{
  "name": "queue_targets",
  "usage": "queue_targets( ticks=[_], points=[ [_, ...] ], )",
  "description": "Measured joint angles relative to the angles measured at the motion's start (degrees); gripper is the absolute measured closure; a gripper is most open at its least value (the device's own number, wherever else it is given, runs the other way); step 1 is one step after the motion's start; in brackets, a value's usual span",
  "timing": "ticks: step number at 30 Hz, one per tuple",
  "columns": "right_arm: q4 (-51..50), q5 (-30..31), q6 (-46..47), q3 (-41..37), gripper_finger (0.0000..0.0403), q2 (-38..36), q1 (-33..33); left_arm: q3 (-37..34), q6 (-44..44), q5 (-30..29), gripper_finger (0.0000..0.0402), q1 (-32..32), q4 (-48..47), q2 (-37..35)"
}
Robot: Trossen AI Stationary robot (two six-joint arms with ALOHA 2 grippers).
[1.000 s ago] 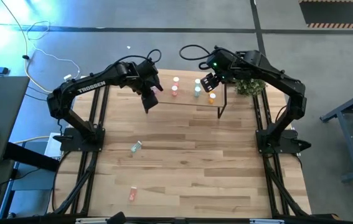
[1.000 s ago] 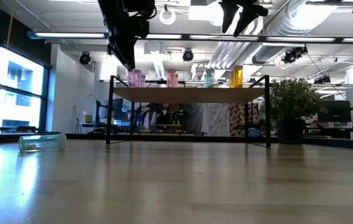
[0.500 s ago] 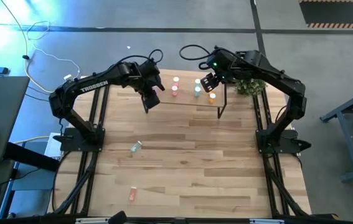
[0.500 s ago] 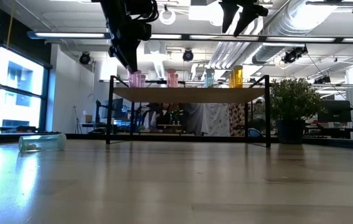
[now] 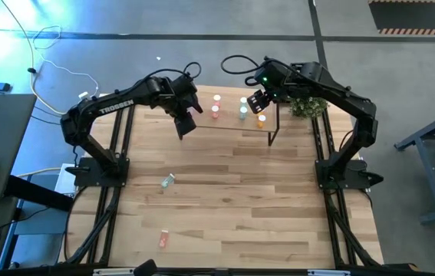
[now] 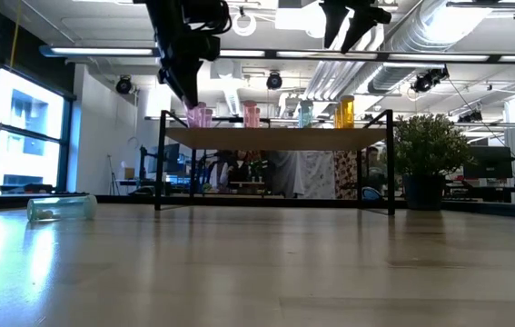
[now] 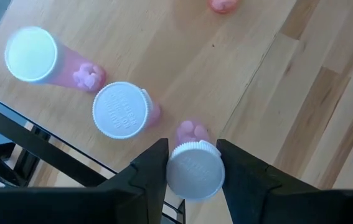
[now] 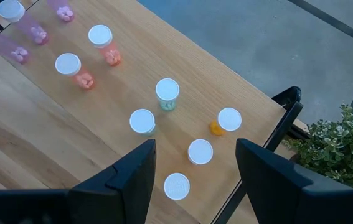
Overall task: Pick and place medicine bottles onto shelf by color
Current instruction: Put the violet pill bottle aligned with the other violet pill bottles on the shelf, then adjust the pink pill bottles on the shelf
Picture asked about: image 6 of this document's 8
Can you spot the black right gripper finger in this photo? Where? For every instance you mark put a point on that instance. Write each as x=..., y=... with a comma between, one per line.
x=368, y=18
x=334, y=20

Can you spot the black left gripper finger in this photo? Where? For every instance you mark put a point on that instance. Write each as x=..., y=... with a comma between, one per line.
x=171, y=82
x=190, y=82

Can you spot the orange medicine bottle white cap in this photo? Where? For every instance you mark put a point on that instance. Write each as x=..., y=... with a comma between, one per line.
x=348, y=113
x=337, y=117

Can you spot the teal medicine bottle white cap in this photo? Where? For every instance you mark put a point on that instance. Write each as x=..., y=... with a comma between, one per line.
x=305, y=114
x=62, y=208

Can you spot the white ceiling fixture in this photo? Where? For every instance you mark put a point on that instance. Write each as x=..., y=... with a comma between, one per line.
x=298, y=18

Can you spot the black ceiling spot lamp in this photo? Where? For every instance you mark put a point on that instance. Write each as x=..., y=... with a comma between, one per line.
x=124, y=85
x=274, y=80
x=429, y=79

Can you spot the long LED light bar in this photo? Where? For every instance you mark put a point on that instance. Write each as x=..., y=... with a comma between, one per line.
x=102, y=51

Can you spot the person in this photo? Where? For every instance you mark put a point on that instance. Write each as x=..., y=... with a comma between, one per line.
x=373, y=165
x=229, y=172

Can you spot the cardboard box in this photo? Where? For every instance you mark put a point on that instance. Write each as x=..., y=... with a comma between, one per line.
x=128, y=173

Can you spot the plain white hanging cloth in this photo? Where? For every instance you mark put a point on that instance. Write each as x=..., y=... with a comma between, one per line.
x=284, y=172

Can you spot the green potted plant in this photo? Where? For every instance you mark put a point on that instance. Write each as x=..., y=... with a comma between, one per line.
x=427, y=145

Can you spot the brown patterned hanging cloth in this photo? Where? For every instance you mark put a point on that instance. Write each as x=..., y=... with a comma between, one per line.
x=345, y=175

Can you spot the white printed hanging cloth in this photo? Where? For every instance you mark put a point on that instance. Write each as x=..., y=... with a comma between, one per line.
x=319, y=175

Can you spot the large window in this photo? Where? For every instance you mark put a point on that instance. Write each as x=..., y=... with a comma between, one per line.
x=25, y=136

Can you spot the blue white object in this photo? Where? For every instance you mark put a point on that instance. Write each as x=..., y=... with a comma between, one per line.
x=369, y=194

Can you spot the black monitor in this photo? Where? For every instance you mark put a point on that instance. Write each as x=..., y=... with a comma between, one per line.
x=488, y=161

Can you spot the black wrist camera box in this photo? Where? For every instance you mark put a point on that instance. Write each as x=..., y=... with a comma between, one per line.
x=205, y=47

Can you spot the silver ventilation duct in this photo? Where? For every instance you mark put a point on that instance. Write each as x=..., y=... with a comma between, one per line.
x=393, y=77

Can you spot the wooden shelf black metal frame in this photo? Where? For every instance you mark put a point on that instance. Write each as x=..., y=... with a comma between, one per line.
x=275, y=138

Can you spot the black aluminium table frame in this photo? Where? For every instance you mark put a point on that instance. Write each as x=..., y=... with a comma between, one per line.
x=116, y=199

